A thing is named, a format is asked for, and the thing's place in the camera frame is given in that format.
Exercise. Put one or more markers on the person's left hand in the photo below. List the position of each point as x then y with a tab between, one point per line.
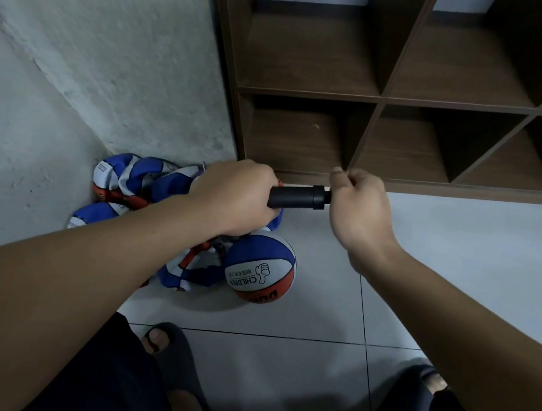
234	196

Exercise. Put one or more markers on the person's right hand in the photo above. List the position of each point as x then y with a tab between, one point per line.
364	215

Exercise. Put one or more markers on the black hand pump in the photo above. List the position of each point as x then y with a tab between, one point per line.
300	197

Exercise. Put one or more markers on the brown wooden cubby shelf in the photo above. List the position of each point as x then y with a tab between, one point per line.
310	59

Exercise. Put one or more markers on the person's right forearm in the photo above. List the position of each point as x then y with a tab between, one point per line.
480	355

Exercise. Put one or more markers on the person's left forearm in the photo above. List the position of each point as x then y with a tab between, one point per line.
50	298

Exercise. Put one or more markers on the person's left foot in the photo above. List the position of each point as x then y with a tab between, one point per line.
156	339

